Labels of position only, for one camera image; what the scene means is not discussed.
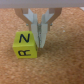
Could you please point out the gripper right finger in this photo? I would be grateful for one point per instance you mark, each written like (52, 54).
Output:
(52, 17)

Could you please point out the yellow block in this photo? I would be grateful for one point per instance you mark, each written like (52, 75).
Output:
(25, 45)

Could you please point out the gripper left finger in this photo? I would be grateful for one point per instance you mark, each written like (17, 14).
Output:
(30, 17)

